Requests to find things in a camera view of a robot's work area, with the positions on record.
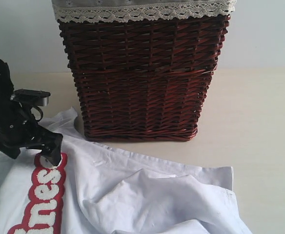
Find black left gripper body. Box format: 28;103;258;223
0;97;52;159

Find white t-shirt red lettering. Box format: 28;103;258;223
0;109;248;234

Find dark red wicker basket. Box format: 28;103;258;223
59;15;230;141

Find white lace fabric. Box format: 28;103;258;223
51;0;236;23

